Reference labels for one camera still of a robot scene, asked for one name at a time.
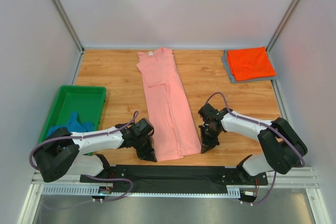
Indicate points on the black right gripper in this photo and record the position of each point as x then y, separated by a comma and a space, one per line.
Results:
209, 136

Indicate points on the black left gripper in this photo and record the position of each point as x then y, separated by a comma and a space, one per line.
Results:
144, 148

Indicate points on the pink t-shirt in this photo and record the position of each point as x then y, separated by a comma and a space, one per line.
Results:
175, 135

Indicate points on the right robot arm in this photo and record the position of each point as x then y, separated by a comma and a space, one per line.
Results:
282, 147

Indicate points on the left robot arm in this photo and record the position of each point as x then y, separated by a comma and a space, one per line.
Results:
71, 152

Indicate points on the green plastic tray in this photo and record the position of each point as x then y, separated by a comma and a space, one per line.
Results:
88, 101

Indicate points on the blue t-shirt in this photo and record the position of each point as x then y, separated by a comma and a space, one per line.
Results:
73, 125

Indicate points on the folded grey t-shirt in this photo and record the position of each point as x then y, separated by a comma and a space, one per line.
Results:
233, 79

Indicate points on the folded orange t-shirt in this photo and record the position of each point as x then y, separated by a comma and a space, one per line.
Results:
250, 63

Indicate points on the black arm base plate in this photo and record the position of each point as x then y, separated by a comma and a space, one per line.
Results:
231, 175

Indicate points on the white slotted cable duct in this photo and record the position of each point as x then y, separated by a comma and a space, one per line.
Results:
96, 191

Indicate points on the aluminium frame rail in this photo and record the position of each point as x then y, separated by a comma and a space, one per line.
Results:
296, 177

